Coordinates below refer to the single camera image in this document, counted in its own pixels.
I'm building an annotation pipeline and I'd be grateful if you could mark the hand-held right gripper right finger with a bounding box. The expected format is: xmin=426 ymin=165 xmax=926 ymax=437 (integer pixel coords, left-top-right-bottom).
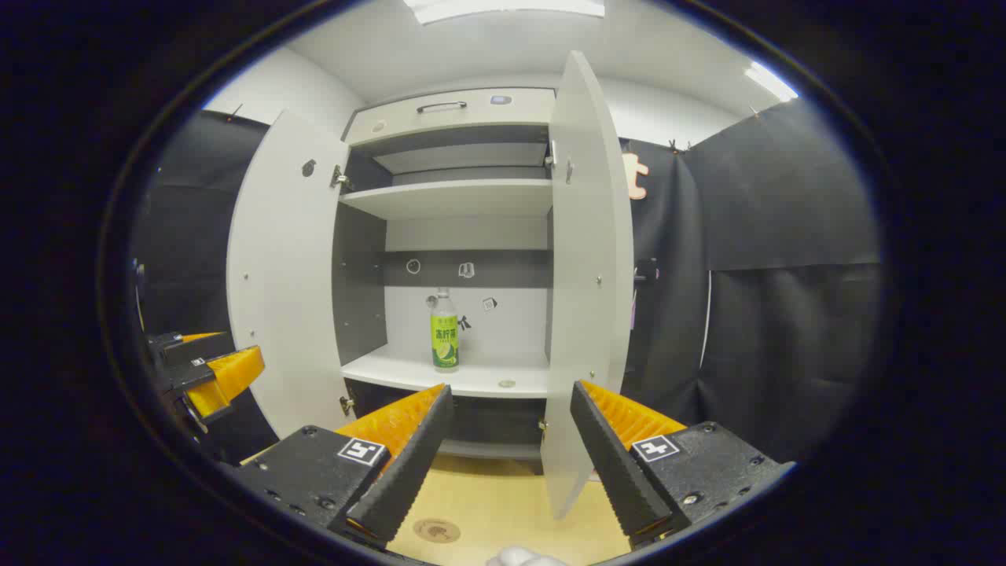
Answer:
xmin=570 ymin=380 xmax=796 ymax=549

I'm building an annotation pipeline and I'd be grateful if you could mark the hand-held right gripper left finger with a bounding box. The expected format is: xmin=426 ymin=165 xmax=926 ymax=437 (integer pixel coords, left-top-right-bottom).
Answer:
xmin=234 ymin=383 xmax=455 ymax=549

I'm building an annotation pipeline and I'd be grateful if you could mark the grey cabinet door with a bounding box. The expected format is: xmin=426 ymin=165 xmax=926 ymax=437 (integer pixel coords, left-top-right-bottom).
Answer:
xmin=541 ymin=51 xmax=635 ymax=520
xmin=226 ymin=110 xmax=354 ymax=441

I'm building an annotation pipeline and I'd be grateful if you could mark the green label bottle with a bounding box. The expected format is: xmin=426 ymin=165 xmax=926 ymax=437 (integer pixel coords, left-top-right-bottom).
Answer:
xmin=430 ymin=288 xmax=460 ymax=372

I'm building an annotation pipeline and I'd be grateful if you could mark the black backdrop cloth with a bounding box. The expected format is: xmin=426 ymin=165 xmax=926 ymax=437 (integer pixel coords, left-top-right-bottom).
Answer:
xmin=130 ymin=98 xmax=883 ymax=466

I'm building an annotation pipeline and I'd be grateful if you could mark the ceiling light panel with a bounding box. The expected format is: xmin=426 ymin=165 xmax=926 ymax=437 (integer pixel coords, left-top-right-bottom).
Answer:
xmin=744 ymin=61 xmax=799 ymax=103
xmin=405 ymin=0 xmax=606 ymax=26

